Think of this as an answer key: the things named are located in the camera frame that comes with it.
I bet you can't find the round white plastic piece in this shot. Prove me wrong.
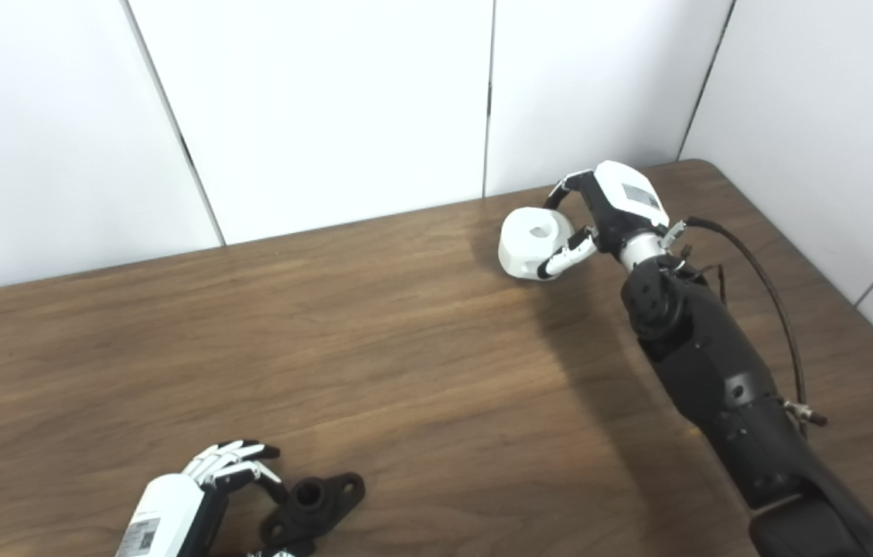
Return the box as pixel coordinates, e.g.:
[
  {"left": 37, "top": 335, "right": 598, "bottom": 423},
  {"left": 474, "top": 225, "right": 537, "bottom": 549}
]
[{"left": 497, "top": 207, "right": 576, "bottom": 282}]

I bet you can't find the black flanged holder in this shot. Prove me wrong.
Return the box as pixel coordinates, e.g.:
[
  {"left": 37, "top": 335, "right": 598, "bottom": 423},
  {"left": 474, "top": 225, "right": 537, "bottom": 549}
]
[{"left": 259, "top": 472, "right": 367, "bottom": 552}]

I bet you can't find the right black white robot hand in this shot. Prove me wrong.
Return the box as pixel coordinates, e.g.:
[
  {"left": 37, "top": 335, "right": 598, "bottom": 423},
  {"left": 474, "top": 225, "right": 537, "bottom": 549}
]
[{"left": 536, "top": 159, "right": 674, "bottom": 280}]

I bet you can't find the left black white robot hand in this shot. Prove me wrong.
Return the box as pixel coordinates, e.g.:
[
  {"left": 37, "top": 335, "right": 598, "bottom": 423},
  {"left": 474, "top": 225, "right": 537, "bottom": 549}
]
[{"left": 114, "top": 439, "right": 288, "bottom": 557}]

